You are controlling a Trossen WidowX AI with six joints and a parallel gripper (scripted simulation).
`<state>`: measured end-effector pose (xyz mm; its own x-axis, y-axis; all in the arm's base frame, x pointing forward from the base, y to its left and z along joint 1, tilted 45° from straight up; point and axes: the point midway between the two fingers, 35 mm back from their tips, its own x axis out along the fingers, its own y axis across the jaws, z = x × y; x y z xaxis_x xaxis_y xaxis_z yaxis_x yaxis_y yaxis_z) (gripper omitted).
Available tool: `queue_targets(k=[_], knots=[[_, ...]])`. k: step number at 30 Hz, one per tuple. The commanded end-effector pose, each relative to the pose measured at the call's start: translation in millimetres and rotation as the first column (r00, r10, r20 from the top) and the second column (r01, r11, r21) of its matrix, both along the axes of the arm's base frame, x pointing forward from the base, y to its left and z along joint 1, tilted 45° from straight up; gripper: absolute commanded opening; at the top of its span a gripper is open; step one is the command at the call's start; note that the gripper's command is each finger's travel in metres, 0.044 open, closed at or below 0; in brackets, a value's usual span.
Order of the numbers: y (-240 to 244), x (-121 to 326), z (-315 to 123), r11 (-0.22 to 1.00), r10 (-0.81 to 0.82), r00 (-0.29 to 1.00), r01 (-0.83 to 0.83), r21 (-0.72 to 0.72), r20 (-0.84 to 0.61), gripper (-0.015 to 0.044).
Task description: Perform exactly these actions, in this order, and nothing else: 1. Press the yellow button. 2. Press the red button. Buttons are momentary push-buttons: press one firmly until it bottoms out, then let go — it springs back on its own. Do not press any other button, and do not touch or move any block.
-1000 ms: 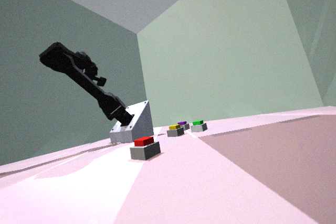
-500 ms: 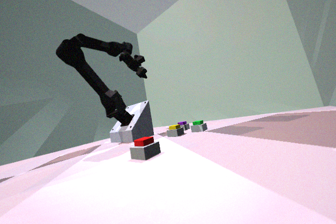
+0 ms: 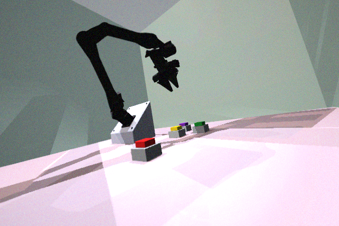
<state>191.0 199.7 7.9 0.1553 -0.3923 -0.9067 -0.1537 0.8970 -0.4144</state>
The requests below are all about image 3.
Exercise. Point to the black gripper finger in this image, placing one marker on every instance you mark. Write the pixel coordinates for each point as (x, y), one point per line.
(165, 83)
(173, 80)

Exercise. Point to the purple button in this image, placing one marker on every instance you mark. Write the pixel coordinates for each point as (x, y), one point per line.
(186, 126)

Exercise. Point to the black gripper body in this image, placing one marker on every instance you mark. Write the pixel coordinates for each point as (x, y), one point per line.
(162, 71)

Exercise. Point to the yellow button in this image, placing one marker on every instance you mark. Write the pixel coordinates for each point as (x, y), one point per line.
(176, 132)

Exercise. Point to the red button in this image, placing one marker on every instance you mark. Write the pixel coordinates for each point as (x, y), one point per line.
(146, 150)

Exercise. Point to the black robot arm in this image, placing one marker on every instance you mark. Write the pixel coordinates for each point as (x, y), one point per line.
(88, 42)

